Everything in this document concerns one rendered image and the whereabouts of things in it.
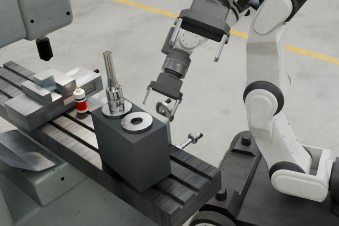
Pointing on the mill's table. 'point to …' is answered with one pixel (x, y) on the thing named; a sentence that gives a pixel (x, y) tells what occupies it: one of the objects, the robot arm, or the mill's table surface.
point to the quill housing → (42, 2)
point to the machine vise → (50, 99)
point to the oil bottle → (80, 100)
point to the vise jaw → (63, 81)
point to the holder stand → (132, 144)
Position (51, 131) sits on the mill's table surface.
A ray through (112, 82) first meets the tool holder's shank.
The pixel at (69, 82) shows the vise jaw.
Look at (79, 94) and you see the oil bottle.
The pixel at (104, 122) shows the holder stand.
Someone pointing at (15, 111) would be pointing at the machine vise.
